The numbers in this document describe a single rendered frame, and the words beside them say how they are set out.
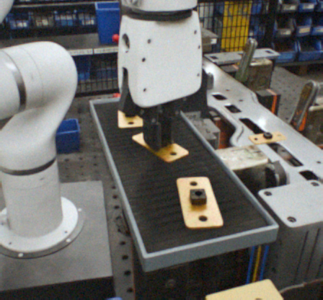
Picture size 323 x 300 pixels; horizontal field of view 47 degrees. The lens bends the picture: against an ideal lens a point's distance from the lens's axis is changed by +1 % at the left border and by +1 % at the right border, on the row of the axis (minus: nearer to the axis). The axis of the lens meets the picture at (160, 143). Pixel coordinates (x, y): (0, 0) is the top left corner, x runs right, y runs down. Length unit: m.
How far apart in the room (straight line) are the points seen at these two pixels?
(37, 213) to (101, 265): 0.18
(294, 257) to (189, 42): 0.30
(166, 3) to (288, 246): 0.32
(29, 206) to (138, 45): 0.52
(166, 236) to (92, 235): 0.54
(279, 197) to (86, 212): 0.56
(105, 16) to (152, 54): 1.11
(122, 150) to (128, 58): 0.14
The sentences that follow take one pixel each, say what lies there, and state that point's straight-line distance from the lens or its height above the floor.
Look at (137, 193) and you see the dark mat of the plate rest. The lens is 0.42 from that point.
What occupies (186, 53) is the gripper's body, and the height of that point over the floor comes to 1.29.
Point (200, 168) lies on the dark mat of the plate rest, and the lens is 0.46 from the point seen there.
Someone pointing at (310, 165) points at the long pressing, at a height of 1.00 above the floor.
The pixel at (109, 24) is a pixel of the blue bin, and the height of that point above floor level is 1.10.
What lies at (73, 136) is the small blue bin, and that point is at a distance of 1.38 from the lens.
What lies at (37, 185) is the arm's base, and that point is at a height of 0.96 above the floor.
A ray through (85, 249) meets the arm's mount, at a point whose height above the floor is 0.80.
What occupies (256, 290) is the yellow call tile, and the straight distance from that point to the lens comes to 0.34.
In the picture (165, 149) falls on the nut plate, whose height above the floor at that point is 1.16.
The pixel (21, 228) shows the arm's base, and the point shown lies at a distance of 0.89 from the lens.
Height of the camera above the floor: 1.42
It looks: 30 degrees down
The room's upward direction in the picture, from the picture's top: straight up
